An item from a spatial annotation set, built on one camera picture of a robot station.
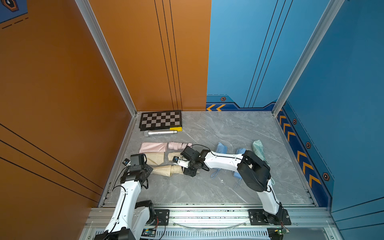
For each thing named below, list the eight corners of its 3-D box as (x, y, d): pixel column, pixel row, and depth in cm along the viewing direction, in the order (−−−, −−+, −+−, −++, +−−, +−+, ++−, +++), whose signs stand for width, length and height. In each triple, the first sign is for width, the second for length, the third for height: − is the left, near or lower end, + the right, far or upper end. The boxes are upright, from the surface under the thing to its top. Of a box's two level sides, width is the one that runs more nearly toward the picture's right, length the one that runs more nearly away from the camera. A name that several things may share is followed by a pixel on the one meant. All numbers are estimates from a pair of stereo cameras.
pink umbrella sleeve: (140, 152, 100) (139, 150, 97) (142, 144, 104) (141, 142, 101) (166, 152, 100) (165, 150, 97) (167, 144, 104) (166, 142, 101)
